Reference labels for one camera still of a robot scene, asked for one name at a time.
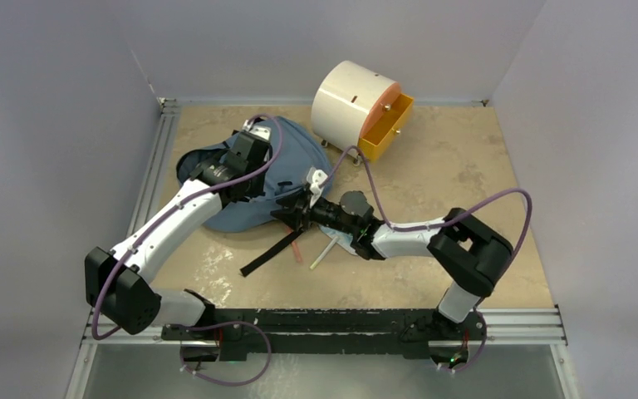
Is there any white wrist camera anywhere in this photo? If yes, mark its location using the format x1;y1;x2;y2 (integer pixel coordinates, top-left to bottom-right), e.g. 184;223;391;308
306;167;329;208
243;119;272;142

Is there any cream round drawer cabinet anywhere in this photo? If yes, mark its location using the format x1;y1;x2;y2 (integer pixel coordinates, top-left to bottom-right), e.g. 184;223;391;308
311;61;402;150

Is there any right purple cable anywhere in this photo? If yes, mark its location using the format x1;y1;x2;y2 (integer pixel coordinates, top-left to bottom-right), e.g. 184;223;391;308
318;145;533;376

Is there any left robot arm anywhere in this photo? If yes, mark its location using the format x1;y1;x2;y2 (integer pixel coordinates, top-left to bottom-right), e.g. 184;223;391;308
85;127;279;340

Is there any white marker pen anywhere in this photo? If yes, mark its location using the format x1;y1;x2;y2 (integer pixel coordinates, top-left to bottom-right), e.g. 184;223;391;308
310;237;338;270

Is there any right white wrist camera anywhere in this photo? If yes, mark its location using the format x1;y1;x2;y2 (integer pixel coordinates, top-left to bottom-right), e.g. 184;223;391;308
306;167;329;208

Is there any aluminium frame rail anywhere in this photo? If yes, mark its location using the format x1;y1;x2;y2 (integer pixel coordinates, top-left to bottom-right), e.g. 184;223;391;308
79;305;567;347

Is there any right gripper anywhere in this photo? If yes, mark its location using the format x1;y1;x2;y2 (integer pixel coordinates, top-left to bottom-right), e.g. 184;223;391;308
271;186;358;235

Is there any blister pack with blue items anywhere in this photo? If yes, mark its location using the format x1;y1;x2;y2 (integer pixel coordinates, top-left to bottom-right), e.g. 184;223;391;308
320;226;357;256

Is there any blue backpack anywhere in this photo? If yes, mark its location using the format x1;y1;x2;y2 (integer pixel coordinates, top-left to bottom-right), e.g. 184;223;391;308
175;116;332;233

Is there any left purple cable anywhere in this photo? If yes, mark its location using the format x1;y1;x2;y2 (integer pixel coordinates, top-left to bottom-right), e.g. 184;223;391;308
91;114;285;387

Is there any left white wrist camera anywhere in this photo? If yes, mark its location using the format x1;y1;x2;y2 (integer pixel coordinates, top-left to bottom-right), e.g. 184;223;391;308
243;119;272;142

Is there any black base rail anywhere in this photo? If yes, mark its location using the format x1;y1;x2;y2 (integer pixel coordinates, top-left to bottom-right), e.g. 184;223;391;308
161;308;487;363

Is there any purple cable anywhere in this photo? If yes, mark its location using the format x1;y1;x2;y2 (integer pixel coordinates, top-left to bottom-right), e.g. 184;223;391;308
318;145;533;376
91;114;285;387

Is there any yellow open drawer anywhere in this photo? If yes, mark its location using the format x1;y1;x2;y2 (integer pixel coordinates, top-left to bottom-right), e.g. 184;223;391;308
358;94;414;161

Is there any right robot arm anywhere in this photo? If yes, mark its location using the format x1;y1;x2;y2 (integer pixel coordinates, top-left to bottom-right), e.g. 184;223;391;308
271;189;515;338

